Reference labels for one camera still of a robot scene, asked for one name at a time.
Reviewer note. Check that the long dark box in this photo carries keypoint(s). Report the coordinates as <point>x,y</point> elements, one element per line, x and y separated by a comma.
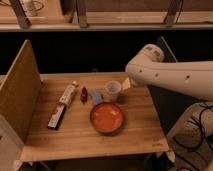
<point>56,116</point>

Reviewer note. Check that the orange bowl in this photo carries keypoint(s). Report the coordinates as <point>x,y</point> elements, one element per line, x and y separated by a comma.
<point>106,117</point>

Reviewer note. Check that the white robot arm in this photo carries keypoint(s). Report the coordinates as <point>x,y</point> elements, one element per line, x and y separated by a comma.
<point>190,78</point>

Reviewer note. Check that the dark red small object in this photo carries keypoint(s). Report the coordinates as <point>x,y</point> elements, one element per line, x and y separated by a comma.
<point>84,95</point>

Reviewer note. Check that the white tube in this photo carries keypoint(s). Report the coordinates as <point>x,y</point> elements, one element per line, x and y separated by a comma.
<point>68,94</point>

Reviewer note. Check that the blue small object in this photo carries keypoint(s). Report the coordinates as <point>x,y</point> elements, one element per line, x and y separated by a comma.
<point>96,97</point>

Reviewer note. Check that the white cup on shelf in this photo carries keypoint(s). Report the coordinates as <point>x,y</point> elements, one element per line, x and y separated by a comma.
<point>30,8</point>

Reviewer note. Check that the left wooden side panel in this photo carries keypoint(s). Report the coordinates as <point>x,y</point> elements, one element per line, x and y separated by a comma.
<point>19,91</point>

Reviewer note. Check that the yellow sponge piece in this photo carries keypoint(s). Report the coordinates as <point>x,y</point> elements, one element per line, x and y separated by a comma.
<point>126,84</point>

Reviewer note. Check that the clear plastic cup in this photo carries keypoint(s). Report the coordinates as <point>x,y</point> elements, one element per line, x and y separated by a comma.
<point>113,89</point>

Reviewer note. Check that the right dark side panel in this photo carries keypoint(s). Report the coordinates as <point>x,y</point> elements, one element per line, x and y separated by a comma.
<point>170,105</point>

